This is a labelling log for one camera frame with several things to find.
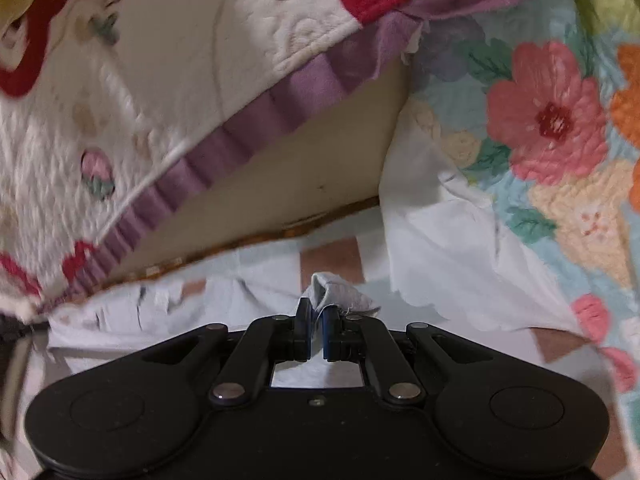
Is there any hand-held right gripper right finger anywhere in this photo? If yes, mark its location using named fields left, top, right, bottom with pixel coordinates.
left=322, top=305, right=495, bottom=407

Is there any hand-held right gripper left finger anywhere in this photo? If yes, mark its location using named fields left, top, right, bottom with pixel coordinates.
left=142, top=299, right=316, bottom=407

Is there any pale blue garment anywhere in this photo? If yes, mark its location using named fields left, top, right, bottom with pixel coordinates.
left=299, top=272, right=377, bottom=317

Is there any pale checked bedsheet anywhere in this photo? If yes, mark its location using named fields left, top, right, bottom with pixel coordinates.
left=0, top=205, right=640, bottom=480

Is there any beige mattress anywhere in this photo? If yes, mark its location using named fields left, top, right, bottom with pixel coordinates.
left=122, top=57, right=408, bottom=273

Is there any floral quilt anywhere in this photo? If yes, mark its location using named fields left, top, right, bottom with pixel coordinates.
left=378, top=0, right=640, bottom=396

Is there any white quilted blanket purple trim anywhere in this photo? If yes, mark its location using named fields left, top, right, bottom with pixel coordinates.
left=0, top=0, right=556, bottom=318

